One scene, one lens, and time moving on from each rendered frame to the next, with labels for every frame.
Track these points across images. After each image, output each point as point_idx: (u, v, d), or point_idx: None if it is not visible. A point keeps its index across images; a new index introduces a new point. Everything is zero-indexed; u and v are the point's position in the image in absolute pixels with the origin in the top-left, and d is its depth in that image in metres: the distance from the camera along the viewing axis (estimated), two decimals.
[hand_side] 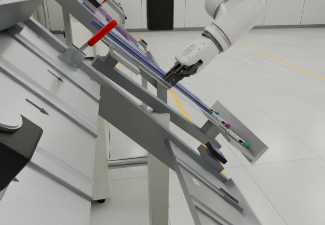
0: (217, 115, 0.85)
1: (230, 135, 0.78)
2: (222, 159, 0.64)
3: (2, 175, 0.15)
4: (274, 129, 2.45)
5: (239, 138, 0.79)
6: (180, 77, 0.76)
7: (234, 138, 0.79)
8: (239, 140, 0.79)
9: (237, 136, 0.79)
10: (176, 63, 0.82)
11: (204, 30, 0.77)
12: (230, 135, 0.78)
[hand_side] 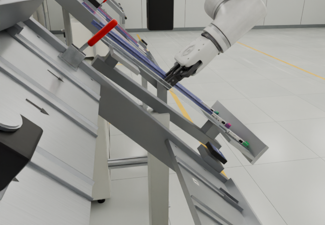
0: (217, 115, 0.85)
1: (230, 135, 0.78)
2: (222, 159, 0.64)
3: (2, 175, 0.15)
4: (274, 129, 2.45)
5: (239, 138, 0.79)
6: (179, 78, 0.76)
7: (234, 138, 0.79)
8: (239, 140, 0.79)
9: (237, 136, 0.79)
10: (175, 63, 0.82)
11: (203, 31, 0.77)
12: (230, 135, 0.78)
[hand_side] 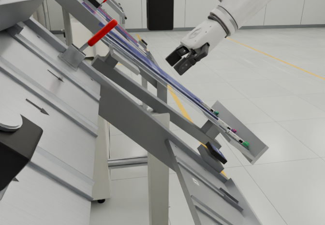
0: (222, 122, 0.86)
1: (230, 135, 0.78)
2: (222, 159, 0.64)
3: (2, 175, 0.15)
4: (274, 129, 2.45)
5: (239, 138, 0.79)
6: (193, 62, 0.71)
7: (234, 138, 0.79)
8: (239, 140, 0.79)
9: (237, 136, 0.79)
10: None
11: (210, 14, 0.76)
12: (230, 135, 0.78)
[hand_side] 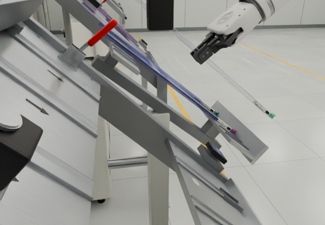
0: (222, 122, 0.86)
1: (257, 105, 0.76)
2: (222, 159, 0.64)
3: (2, 175, 0.15)
4: (274, 129, 2.45)
5: (266, 109, 0.78)
6: (215, 49, 0.66)
7: (261, 108, 0.77)
8: (266, 111, 0.78)
9: (264, 107, 0.77)
10: (207, 35, 0.72)
11: None
12: (258, 106, 0.77)
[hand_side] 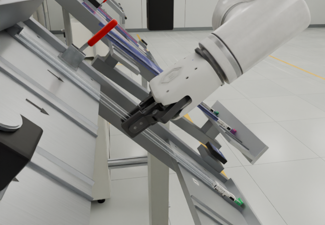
0: (222, 122, 0.86)
1: (217, 190, 0.55)
2: (222, 159, 0.64)
3: (2, 175, 0.15)
4: (274, 129, 2.45)
5: (230, 194, 0.56)
6: (152, 121, 0.45)
7: (223, 194, 0.56)
8: (229, 197, 0.57)
9: (227, 192, 0.56)
10: (151, 92, 0.51)
11: (199, 45, 0.46)
12: (218, 191, 0.55)
